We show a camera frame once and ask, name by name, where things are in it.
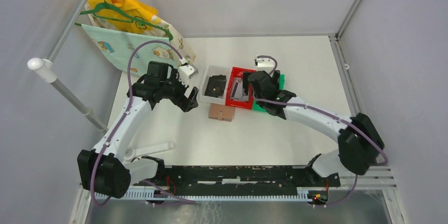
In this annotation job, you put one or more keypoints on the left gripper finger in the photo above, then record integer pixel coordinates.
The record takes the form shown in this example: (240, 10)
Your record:
(188, 104)
(193, 94)

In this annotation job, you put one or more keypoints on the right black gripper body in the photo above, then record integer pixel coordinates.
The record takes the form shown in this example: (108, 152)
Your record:
(255, 96)

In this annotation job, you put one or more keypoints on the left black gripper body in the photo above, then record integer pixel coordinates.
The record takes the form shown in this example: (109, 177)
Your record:
(176, 91)

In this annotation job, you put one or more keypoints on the tan leather card holder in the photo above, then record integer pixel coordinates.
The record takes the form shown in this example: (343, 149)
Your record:
(221, 112)

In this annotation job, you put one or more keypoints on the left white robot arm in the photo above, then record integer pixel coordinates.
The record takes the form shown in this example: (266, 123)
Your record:
(102, 169)

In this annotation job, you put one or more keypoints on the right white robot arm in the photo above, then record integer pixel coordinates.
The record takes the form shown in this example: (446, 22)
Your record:
(359, 143)

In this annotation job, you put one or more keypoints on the red plastic bin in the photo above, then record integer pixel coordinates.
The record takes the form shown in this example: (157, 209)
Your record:
(237, 72)

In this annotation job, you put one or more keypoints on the green plastic bin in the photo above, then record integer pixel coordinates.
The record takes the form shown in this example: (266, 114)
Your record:
(280, 80)

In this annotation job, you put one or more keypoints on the white plastic bin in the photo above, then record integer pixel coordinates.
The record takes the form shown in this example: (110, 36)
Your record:
(210, 71)

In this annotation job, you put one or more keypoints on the cream patterned cloth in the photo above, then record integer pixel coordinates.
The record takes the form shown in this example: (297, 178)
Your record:
(180, 44)

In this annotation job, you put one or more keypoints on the light green patterned cloth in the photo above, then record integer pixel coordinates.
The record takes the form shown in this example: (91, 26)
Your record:
(117, 47)

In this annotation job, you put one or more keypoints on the yellow garment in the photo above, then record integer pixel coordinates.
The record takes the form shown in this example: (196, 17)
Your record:
(136, 17)

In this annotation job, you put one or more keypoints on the green clothes hanger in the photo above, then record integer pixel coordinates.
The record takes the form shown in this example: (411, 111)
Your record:
(128, 19)

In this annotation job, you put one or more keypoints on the metal clothes rack pole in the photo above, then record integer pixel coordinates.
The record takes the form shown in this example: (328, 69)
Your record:
(86, 83)

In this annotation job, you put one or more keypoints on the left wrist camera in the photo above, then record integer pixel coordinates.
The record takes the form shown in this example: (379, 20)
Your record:
(187, 72)

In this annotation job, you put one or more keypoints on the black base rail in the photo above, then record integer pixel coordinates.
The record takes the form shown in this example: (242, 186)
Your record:
(241, 180)

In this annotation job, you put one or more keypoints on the white cable duct strip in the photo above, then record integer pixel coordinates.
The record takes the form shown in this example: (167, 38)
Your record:
(149, 194)

